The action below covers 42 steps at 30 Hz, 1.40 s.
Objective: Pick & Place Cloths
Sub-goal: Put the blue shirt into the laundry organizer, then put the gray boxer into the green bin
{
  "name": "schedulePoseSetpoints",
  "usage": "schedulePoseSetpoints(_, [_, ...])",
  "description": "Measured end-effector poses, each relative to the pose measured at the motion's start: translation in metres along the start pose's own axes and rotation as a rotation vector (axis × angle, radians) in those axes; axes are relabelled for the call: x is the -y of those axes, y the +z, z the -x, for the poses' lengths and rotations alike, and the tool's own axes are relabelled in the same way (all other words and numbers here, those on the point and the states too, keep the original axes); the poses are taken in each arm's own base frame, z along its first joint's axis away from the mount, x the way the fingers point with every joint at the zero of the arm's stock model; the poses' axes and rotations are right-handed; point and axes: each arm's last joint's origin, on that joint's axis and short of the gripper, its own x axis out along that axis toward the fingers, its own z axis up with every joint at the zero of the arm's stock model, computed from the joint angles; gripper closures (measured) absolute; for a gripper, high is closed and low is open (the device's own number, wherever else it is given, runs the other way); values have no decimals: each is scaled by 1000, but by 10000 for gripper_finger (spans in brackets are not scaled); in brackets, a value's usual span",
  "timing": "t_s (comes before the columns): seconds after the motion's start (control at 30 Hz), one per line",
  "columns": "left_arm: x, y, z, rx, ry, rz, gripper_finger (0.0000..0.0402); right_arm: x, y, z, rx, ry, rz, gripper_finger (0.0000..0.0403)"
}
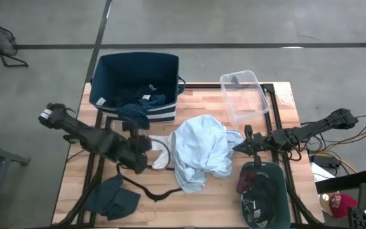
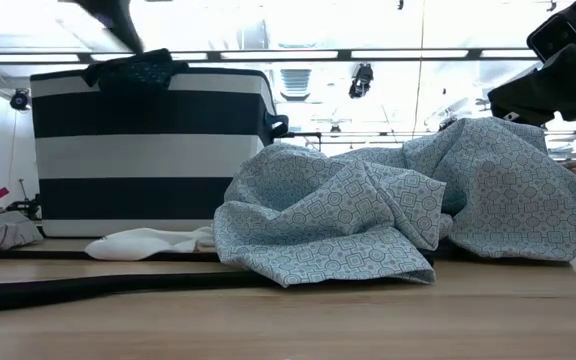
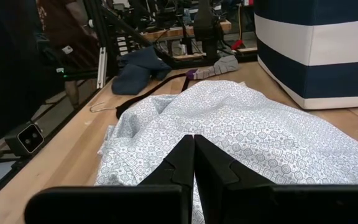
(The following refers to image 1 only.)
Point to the dark teal cloth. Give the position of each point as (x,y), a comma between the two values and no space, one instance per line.
(113,200)

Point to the navy dotted cloth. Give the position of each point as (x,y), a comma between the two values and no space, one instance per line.
(135,111)

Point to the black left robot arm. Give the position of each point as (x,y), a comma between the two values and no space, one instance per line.
(100,143)

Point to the black table frame rails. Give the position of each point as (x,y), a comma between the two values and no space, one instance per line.
(208,86)

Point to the navy white striped fabric basket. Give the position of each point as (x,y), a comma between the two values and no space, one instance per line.
(132,68)

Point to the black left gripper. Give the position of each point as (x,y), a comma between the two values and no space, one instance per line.
(140,144)

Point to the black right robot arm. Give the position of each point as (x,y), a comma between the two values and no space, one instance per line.
(310,130)

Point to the clear plastic bin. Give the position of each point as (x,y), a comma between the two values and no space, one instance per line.
(245,105)

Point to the maroon cloth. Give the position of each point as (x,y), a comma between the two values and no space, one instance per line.
(245,183)

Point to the light blue patterned shirt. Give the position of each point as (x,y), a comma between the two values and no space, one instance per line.
(199,149)

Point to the plain navy striped-waistband cloth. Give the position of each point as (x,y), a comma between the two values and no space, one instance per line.
(265,194)

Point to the red cap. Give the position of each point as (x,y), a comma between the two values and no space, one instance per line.
(345,203)

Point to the white socks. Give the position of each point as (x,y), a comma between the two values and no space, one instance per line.
(162,156)

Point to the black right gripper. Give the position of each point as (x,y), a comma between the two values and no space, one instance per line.
(259,144)

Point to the black side desk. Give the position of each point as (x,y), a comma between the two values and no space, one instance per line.
(345,183)

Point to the white paper sheet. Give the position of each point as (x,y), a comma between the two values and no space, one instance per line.
(321,174)

